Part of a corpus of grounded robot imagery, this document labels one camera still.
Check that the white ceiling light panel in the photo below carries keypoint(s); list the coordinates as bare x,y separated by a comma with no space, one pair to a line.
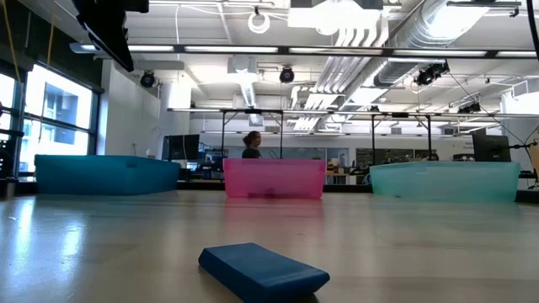
332,19

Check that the black metal frame stand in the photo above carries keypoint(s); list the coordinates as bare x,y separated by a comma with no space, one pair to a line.
252,111
373,139

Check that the large window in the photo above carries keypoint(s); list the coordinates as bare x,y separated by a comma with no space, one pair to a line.
59,105

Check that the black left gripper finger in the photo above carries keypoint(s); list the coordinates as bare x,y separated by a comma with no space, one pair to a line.
118,46

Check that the black overhead bar with lights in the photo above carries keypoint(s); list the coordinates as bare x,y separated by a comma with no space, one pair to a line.
282,50

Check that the silver ventilation duct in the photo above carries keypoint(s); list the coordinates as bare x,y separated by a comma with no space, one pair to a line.
421,33

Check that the person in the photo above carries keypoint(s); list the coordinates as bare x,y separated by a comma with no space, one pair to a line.
252,147

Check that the blue eraser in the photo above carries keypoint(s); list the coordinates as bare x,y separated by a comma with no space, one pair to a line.
261,273

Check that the pink plastic bin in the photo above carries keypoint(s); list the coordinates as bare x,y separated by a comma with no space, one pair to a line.
273,177

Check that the blue plastic bin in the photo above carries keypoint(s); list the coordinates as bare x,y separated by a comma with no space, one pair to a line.
105,174

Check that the black computer monitor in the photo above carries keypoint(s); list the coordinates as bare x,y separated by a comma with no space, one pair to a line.
182,147
490,148

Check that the black ceiling light rail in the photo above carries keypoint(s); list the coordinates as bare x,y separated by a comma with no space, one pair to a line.
484,3

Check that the black ceiling track lights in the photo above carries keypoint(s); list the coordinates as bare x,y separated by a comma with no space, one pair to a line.
469,108

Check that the teal plastic bin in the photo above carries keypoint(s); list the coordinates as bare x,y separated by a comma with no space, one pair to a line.
442,181

